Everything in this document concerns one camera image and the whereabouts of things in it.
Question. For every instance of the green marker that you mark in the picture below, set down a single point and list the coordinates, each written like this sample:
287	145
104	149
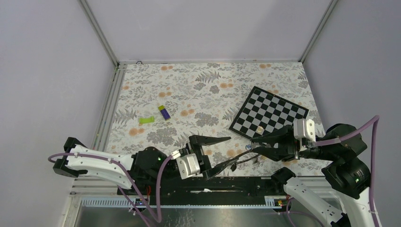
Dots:
146	120

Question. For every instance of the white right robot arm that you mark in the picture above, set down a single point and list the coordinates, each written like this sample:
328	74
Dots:
350	177

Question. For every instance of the black front rail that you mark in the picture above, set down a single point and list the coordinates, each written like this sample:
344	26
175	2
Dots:
251	185

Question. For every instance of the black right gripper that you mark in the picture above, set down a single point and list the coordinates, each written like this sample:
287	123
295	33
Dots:
282	134

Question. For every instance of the black white chessboard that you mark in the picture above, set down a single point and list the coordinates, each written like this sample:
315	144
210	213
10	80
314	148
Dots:
265	109

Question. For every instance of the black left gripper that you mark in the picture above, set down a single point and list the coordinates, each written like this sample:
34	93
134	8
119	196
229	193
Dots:
205	166

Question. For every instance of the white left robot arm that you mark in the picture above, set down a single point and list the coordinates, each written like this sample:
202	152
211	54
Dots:
148	167

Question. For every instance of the purple yellow marker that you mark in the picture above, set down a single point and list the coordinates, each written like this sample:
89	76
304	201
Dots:
164	112

